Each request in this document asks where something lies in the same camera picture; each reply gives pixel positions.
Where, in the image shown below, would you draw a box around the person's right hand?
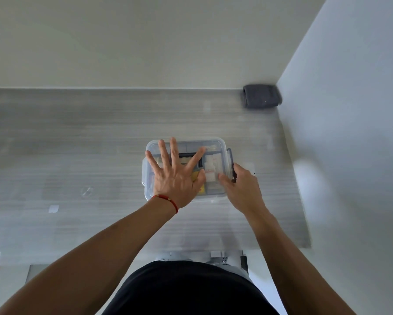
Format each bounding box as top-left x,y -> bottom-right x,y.
218,163 -> 268,217

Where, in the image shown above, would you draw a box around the person's left hand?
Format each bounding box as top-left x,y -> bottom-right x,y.
145,137 -> 206,210

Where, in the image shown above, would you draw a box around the clear plastic storage box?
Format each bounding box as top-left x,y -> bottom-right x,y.
141,138 -> 238,202

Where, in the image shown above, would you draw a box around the clear box lid with latches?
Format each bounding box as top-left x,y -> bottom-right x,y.
141,138 -> 238,198

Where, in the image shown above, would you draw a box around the person's left forearm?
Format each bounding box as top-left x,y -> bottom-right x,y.
0,196 -> 179,315

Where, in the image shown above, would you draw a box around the person's right forearm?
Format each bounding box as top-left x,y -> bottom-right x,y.
246,207 -> 357,315

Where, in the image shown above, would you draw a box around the yellow packet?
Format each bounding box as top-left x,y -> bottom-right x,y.
191,171 -> 206,195

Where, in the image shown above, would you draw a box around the black flat item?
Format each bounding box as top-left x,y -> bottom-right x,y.
178,153 -> 203,168

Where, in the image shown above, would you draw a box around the white gauze packets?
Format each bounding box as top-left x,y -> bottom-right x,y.
204,153 -> 224,183

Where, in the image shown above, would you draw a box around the folded gray cloth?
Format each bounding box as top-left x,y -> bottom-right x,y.
242,84 -> 283,109

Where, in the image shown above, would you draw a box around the black shirt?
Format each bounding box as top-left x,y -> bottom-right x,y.
101,260 -> 280,315

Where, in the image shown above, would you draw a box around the red string bracelet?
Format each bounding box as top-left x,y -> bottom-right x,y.
151,194 -> 179,214

